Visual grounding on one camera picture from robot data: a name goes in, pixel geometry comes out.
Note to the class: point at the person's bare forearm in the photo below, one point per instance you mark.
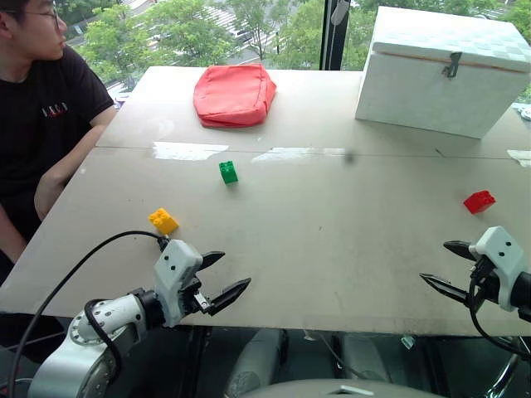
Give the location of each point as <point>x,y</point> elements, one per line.
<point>79,153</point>
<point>10,234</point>

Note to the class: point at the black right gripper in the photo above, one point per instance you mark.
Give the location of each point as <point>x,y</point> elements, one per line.
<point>485,284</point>

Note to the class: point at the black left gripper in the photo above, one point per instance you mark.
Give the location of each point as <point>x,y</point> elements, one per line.
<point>195,298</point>

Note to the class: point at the person in black t-shirt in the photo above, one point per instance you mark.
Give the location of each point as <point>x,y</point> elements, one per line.
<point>37,137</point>

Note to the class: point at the grey curved robot body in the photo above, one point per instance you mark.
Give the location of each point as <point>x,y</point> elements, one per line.
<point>340,389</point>

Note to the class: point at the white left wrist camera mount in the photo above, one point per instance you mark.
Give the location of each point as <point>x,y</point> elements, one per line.
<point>176,269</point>

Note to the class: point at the black window frame post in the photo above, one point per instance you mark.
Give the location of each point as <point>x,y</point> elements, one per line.
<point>334,39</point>

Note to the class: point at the yellow toy brick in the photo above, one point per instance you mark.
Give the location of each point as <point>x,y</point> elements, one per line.
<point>164,221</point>

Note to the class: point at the red fabric bag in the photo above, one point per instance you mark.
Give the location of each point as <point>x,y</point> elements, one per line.
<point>234,95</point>

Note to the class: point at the grey rounded shape under table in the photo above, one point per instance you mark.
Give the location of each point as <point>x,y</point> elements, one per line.
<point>253,365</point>
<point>363,356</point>

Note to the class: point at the person's bare hand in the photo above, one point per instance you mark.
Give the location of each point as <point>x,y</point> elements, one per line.
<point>45,201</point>

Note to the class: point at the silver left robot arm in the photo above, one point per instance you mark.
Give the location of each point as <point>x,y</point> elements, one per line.
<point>91,344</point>

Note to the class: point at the thin-rimmed glasses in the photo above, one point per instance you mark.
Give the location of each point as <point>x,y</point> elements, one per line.
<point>45,16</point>

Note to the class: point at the red toy brick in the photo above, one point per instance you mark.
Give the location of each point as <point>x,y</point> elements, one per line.
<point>479,202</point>

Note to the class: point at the small white and blue object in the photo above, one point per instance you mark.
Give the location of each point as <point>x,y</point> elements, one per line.
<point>524,110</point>

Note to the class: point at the green toy brick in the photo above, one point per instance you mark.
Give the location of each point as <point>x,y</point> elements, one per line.
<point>228,172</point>

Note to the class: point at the white foam box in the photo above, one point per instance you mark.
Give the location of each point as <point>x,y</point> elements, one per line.
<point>444,74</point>

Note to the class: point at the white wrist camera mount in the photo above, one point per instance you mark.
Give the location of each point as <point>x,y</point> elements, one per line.
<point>500,261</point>
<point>176,269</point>

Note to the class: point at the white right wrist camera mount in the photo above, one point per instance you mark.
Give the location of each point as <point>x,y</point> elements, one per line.
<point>500,261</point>

